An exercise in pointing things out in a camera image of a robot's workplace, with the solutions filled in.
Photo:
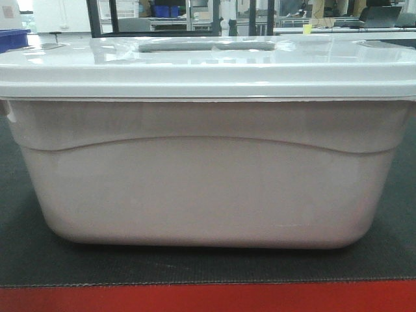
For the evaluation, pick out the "white plastic lidded bin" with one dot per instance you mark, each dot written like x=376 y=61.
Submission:
x=242 y=142

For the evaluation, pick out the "blue bin far left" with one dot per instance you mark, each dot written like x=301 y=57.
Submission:
x=14 y=39

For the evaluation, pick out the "yellow cup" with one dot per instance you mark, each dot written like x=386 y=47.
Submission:
x=307 y=28

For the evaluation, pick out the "black rubber table mat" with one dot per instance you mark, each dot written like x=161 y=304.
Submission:
x=33 y=256

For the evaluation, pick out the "black metal frame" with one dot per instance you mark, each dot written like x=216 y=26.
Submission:
x=181 y=18

